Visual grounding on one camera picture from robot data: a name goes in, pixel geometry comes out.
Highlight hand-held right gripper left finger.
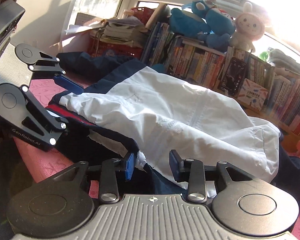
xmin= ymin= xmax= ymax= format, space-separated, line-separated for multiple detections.
xmin=54 ymin=152 xmax=138 ymax=204

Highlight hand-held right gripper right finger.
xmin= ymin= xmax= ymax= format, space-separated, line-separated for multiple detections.
xmin=169 ymin=149 xmax=255 ymax=204

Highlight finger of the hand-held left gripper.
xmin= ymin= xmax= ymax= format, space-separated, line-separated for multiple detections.
xmin=29 ymin=51 xmax=85 ymax=93
xmin=10 ymin=86 xmax=69 ymax=153

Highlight white and navy zip jacket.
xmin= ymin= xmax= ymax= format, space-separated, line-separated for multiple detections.
xmin=49 ymin=51 xmax=300 ymax=201

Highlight loose white paper sheets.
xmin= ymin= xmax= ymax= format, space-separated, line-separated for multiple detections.
xmin=64 ymin=17 xmax=108 ymax=35

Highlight stack of papers and booklets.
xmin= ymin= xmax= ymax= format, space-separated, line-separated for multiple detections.
xmin=90 ymin=17 xmax=150 ymax=48

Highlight red woven basket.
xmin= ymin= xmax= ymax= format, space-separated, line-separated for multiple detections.
xmin=130 ymin=7 xmax=160 ymax=23

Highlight white pencil-print box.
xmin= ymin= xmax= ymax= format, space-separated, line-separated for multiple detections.
xmin=237 ymin=78 xmax=269 ymax=112

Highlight black smartphone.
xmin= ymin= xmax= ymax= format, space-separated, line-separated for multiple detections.
xmin=219 ymin=57 xmax=248 ymax=96

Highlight beige rolled paper tube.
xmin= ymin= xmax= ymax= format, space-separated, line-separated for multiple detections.
xmin=145 ymin=2 xmax=168 ymax=30

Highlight green plant toy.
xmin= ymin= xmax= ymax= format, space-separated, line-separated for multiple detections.
xmin=259 ymin=47 xmax=272 ymax=62

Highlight blue mouse plush toy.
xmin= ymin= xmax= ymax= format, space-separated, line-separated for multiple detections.
xmin=184 ymin=0 xmax=216 ymax=18

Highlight folded teal cloth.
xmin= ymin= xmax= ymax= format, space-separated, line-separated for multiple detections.
xmin=267 ymin=48 xmax=300 ymax=76

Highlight blue cat plush toy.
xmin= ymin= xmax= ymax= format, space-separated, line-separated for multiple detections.
xmin=205 ymin=0 xmax=237 ymax=49

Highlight pink-hooded white rabbit plush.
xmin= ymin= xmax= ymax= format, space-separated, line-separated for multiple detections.
xmin=229 ymin=2 xmax=265 ymax=53

